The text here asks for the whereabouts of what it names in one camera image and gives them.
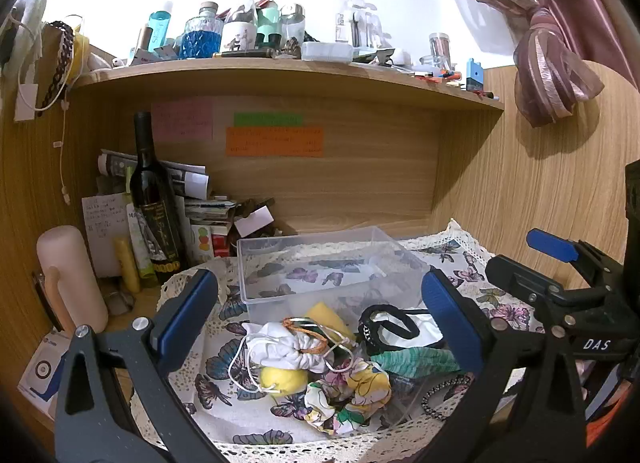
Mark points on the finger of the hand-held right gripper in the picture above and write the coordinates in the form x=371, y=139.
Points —
x=520, y=280
x=550, y=244

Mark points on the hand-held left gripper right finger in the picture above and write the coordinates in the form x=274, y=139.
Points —
x=445, y=315

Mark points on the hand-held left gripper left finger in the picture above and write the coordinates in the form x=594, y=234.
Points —
x=189, y=308

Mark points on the white cloth with black trim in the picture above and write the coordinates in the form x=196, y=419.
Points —
x=425, y=330

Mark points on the green pleated scrunchie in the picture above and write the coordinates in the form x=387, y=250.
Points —
x=415, y=360

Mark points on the floral fabric scrunchie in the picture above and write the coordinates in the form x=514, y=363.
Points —
x=365, y=384

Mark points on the yellow soft ball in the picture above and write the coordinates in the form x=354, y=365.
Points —
x=282, y=379

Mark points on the yellow sponge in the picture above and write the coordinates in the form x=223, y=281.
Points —
x=325, y=315

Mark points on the clear plastic box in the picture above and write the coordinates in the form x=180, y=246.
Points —
x=325, y=253

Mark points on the butterfly print lace cloth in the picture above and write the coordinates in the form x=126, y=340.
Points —
x=230, y=308

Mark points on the yellow tube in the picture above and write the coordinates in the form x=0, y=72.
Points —
x=128, y=265

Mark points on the stack of booklets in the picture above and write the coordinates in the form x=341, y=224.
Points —
x=210, y=223

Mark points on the dark wine bottle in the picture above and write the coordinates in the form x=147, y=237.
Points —
x=155, y=223

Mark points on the dark box with white card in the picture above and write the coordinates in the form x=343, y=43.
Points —
x=255, y=220

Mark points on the handwritten white paper note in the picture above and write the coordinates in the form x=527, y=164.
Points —
x=102, y=223

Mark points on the pink cylindrical bottle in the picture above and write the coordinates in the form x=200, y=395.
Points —
x=70, y=268

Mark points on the rolled newspaper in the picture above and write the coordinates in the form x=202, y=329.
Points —
x=175, y=170

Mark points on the white box with blue print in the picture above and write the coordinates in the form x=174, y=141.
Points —
x=42, y=373

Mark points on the small blue box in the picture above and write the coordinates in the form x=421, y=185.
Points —
x=475, y=75

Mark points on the pink tied curtain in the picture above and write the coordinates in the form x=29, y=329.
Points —
x=550, y=58

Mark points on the orange sticky note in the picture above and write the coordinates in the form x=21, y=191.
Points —
x=275, y=141

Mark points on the pink sticky note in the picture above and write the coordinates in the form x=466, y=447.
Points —
x=182, y=119

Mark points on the green sticky note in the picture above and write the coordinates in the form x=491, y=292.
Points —
x=267, y=119

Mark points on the clear jar with pink contents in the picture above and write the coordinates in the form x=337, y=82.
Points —
x=440, y=49

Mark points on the wooden shelf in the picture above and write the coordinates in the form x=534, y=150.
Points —
x=300, y=77

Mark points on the blue faceted glass bottle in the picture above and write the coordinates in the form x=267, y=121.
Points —
x=201, y=38

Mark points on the teal plastic bottle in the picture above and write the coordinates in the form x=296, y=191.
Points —
x=161, y=28

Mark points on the clear bottle with figure print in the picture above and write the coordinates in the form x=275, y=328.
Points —
x=240, y=28

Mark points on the black braided band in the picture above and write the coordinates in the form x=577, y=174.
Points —
x=64, y=50

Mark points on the white rectangular case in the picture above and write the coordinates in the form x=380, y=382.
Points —
x=327, y=51

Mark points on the clear acrylic organizer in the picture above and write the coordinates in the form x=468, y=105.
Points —
x=360, y=23

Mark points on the mint green spray bottle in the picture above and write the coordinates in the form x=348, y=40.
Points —
x=268, y=23

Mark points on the clear glass jar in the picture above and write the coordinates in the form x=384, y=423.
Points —
x=292, y=23

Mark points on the white hanging bag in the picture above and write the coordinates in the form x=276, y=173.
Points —
x=27, y=18

